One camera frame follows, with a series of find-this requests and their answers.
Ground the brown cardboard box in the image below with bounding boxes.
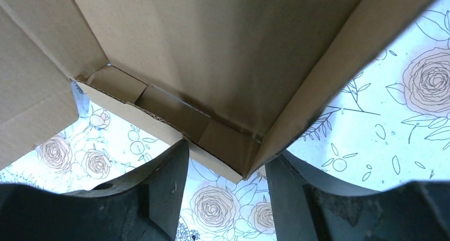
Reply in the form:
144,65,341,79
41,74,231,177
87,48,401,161
1,0,434,182

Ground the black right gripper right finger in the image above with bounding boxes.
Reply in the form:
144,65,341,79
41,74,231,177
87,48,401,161
265,151,449,240

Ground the floral patterned table mat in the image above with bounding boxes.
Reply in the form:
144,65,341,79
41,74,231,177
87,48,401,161
1,0,449,240

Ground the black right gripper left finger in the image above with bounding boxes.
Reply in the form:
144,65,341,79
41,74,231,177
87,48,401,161
1,139,189,240

